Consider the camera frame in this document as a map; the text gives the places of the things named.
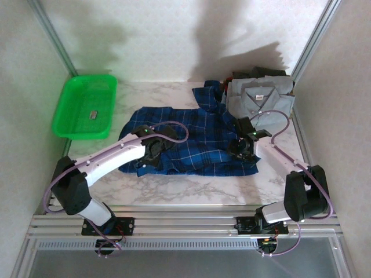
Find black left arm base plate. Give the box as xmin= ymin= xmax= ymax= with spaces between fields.
xmin=81 ymin=217 xmax=136 ymax=236

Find dark olive folded shirt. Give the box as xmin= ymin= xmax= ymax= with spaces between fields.
xmin=231 ymin=66 xmax=290 ymax=79

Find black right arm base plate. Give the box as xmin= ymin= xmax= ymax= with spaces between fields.
xmin=235 ymin=215 xmax=289 ymax=236

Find green plastic basket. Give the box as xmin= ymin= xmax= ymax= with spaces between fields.
xmin=51 ymin=74 xmax=118 ymax=141

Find aluminium rail frame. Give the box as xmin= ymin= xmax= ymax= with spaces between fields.
xmin=27 ymin=204 xmax=341 ymax=240

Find red and dark folded shirt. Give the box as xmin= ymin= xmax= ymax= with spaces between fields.
xmin=219 ymin=75 xmax=233 ymax=96

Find grey shirt with label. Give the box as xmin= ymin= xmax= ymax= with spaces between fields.
xmin=224 ymin=86 xmax=296 ymax=128

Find blue plaid long sleeve shirt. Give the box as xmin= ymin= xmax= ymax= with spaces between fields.
xmin=118 ymin=80 xmax=260 ymax=177

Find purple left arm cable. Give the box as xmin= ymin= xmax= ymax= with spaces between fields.
xmin=42 ymin=120 xmax=190 ymax=258

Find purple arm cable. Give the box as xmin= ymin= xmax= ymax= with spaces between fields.
xmin=250 ymin=109 xmax=334 ymax=257
xmin=42 ymin=120 xmax=190 ymax=258

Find aluminium corner post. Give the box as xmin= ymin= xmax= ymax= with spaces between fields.
xmin=290 ymin=0 xmax=343 ymax=81
xmin=27 ymin=0 xmax=78 ymax=76

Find grey slotted cable duct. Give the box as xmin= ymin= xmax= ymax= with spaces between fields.
xmin=37 ymin=239 xmax=259 ymax=251

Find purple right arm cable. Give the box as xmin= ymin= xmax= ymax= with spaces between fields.
xmin=250 ymin=109 xmax=334 ymax=257

